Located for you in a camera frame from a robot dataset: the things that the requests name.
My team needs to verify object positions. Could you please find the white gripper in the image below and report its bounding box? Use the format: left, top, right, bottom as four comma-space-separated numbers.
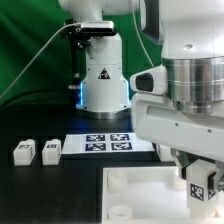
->
131, 93, 224, 179

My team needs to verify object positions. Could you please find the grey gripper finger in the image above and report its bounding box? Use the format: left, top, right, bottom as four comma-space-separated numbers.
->
208, 163, 224, 199

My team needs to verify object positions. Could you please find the white square tabletop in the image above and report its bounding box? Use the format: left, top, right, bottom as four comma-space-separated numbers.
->
101, 166, 224, 224

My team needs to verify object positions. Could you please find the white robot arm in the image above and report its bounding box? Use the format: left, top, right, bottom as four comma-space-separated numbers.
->
58, 0, 224, 201

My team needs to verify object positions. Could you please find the white sheet with markers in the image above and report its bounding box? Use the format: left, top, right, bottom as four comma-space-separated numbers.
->
62, 132, 154, 154

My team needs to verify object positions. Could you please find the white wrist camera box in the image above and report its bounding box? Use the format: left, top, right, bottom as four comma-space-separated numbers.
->
130, 65, 168, 96

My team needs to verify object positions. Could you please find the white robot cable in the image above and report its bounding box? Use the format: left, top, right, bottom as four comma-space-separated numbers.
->
130, 0, 156, 69

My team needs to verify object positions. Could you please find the grey camera on stand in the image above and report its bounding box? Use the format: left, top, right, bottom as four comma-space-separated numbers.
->
81, 21, 117, 36

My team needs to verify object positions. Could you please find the black camera stand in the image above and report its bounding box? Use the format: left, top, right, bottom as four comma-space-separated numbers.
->
61, 19, 91, 104

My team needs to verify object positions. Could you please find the grey camera cable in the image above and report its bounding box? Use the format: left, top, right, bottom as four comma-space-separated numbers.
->
0, 23, 82, 101

